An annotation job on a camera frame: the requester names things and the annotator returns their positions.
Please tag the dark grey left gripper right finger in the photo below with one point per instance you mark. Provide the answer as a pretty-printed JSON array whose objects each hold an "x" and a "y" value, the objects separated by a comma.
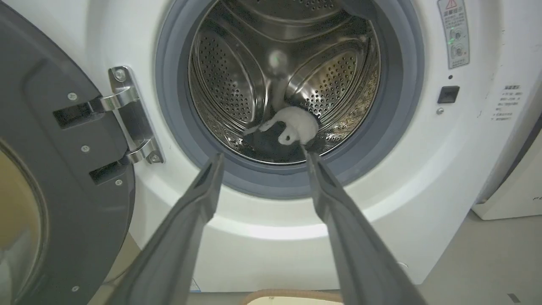
[{"x": 360, "y": 250}]

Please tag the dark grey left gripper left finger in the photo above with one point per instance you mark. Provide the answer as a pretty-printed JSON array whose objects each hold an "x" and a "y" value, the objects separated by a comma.
[{"x": 169, "y": 254}]

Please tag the white plush toy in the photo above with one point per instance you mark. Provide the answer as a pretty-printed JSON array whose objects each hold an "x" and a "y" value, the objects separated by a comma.
[{"x": 292, "y": 125}]

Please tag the beige basket rim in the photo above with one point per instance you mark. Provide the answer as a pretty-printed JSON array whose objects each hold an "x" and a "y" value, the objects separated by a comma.
[{"x": 292, "y": 297}]

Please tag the grey washing machine door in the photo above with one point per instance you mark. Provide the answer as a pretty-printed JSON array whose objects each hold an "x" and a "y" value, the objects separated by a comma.
[{"x": 59, "y": 169}]

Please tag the white front-load washing machine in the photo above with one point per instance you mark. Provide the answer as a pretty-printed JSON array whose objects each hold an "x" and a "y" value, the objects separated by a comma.
[{"x": 271, "y": 140}]

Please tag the chrome door hinge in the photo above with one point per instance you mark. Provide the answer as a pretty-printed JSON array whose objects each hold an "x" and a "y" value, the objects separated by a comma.
[{"x": 131, "y": 114}]

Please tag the white appliance cabinet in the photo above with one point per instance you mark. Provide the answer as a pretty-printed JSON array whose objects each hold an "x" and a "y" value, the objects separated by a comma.
[{"x": 514, "y": 186}]

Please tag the warning sticker label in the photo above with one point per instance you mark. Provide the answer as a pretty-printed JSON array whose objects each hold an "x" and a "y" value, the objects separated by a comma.
[{"x": 454, "y": 33}]

